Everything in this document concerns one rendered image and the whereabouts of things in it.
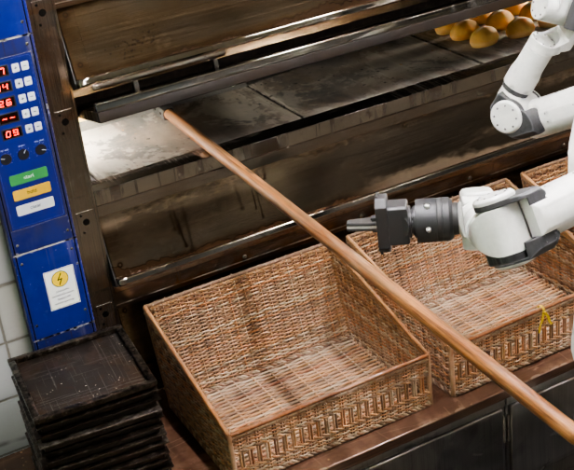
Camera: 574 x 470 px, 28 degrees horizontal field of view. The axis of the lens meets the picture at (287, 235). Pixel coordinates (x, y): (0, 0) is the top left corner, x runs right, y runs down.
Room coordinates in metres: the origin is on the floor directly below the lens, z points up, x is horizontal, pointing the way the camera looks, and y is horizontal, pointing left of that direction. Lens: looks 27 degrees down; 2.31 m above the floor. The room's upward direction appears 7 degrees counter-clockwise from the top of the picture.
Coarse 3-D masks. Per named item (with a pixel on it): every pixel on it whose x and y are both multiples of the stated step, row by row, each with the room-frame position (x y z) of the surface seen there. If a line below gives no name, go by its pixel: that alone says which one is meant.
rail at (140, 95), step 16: (480, 0) 2.88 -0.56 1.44; (496, 0) 2.90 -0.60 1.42; (416, 16) 2.80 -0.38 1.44; (432, 16) 2.82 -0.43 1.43; (352, 32) 2.73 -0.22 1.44; (368, 32) 2.74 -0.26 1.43; (384, 32) 2.76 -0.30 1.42; (304, 48) 2.66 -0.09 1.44; (320, 48) 2.68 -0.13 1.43; (240, 64) 2.59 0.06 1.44; (256, 64) 2.61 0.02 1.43; (176, 80) 2.54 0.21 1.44; (192, 80) 2.54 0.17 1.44; (208, 80) 2.55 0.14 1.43; (128, 96) 2.47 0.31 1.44; (144, 96) 2.49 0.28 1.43
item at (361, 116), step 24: (456, 72) 3.08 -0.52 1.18; (480, 72) 3.05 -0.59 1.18; (504, 72) 3.08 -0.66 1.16; (384, 96) 2.96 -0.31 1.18; (408, 96) 2.95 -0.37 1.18; (432, 96) 2.98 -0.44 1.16; (312, 120) 2.85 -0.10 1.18; (336, 120) 2.85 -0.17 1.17; (360, 120) 2.88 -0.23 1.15; (240, 144) 2.75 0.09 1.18; (264, 144) 2.76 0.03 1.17; (288, 144) 2.79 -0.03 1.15; (144, 168) 2.67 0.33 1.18; (168, 168) 2.65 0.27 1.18; (192, 168) 2.67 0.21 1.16; (216, 168) 2.70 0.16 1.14; (96, 192) 2.57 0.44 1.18; (120, 192) 2.59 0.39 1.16
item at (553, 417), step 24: (216, 144) 2.70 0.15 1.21; (240, 168) 2.53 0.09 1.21; (264, 192) 2.40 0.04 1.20; (288, 216) 2.29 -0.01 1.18; (336, 240) 2.12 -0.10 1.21; (360, 264) 2.01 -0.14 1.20; (384, 288) 1.92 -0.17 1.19; (408, 312) 1.84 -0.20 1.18; (432, 312) 1.80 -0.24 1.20; (456, 336) 1.71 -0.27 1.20; (480, 360) 1.64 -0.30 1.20; (504, 384) 1.57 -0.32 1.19; (528, 408) 1.51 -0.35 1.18; (552, 408) 1.48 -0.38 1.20
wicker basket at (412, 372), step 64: (320, 256) 2.76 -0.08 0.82; (192, 320) 2.59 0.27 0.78; (256, 320) 2.65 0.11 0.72; (320, 320) 2.71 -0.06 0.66; (384, 320) 2.54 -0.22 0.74; (192, 384) 2.31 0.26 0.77; (256, 384) 2.54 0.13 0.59; (320, 384) 2.51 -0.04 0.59; (384, 384) 2.47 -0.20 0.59; (256, 448) 2.17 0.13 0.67; (320, 448) 2.23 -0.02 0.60
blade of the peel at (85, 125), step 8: (232, 88) 3.15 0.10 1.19; (200, 96) 3.11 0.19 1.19; (208, 96) 3.12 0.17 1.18; (176, 104) 3.08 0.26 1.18; (144, 112) 3.05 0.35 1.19; (88, 120) 2.98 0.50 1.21; (112, 120) 3.01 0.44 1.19; (120, 120) 3.02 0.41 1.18; (80, 128) 2.97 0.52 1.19; (88, 128) 2.98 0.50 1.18
